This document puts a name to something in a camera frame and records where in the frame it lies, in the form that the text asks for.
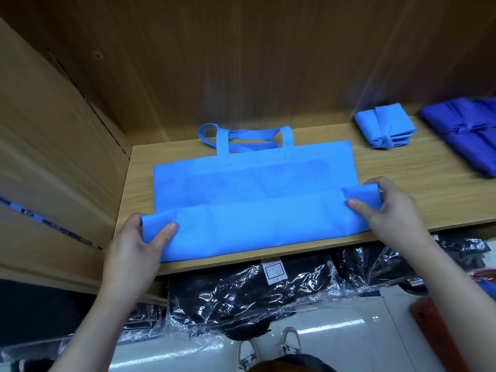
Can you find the person's left hand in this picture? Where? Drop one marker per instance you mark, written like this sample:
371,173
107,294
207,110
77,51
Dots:
132,263

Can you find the person's right hand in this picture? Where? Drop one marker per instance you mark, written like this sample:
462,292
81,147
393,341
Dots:
395,217

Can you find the wooden shelf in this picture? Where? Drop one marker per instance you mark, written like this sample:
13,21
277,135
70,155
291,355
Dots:
434,182

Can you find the light blue non-woven bag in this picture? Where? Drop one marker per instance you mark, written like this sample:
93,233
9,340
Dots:
384,126
256,197

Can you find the red shopping basket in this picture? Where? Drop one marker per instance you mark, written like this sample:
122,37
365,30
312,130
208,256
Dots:
434,329

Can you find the person's left forearm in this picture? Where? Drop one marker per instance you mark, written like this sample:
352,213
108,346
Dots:
93,337

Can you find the person's right forearm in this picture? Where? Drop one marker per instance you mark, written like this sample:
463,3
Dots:
457,298

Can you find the person's right shoe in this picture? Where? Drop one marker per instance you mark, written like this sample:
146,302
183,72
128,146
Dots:
291,341

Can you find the person's right leg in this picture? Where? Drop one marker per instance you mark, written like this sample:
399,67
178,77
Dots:
294,363

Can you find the black plastic-wrapped bag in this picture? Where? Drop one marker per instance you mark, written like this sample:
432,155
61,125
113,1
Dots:
139,321
387,263

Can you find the black wrapped bag with tag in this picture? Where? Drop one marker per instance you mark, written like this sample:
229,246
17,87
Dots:
232,294

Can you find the white paper tag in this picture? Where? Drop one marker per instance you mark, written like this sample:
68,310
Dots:
274,272

